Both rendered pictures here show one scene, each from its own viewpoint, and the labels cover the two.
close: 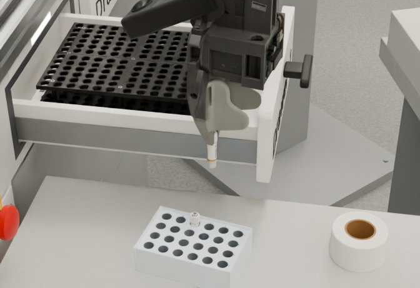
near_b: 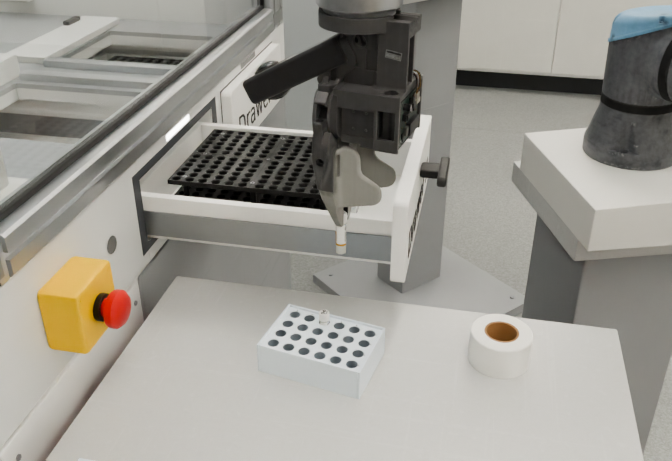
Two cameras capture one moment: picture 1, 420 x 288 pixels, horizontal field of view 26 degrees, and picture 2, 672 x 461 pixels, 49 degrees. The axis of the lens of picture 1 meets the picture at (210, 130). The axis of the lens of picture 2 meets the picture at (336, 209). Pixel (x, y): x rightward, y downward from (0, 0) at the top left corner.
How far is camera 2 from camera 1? 0.28 m
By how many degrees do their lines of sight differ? 7
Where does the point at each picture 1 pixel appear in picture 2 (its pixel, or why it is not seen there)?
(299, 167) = (432, 301)
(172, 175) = not seen: hidden behind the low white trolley
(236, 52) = (367, 109)
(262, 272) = (395, 376)
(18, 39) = (150, 130)
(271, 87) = (407, 181)
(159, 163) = not seen: hidden behind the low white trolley
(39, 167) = (172, 269)
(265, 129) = (400, 222)
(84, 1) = (226, 114)
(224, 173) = not seen: hidden behind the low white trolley
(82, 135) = (211, 230)
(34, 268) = (151, 366)
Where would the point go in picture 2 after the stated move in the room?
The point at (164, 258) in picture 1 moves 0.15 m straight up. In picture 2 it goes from (288, 356) to (284, 240)
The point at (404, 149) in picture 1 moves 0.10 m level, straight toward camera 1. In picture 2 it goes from (536, 271) to (532, 302)
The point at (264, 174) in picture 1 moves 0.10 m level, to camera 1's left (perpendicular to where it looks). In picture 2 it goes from (399, 272) to (315, 270)
